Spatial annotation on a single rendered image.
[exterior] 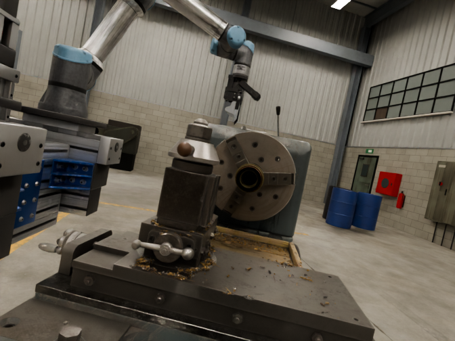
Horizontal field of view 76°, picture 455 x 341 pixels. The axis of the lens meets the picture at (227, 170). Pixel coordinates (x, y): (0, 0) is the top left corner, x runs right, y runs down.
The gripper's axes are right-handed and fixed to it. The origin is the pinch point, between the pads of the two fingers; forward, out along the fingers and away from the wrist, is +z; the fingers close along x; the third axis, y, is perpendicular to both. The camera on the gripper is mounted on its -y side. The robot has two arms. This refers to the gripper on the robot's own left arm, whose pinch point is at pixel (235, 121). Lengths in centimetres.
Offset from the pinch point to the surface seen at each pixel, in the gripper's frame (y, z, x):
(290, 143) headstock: -24.8, 6.1, 14.7
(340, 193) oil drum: -214, 50, -568
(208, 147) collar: -6, 15, 91
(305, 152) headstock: -30.8, 8.8, 16.2
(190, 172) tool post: -5, 19, 93
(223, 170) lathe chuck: -2.6, 21.3, 31.9
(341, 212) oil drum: -225, 94, -563
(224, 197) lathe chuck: -4.7, 30.5, 31.8
